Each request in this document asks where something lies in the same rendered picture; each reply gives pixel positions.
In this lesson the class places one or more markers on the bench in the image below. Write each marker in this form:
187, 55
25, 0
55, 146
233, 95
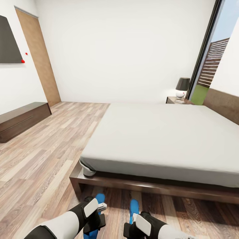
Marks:
17, 121

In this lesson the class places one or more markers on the sandal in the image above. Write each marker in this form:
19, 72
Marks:
134, 208
93, 235

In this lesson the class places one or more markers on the bed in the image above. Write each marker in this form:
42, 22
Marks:
183, 151

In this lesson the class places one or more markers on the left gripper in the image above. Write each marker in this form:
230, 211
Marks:
97, 225

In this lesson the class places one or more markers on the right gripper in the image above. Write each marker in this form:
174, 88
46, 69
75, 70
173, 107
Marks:
128, 231

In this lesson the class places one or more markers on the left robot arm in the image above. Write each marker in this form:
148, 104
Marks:
68, 225

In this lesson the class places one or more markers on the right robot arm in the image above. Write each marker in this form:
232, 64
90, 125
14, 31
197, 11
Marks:
145, 226

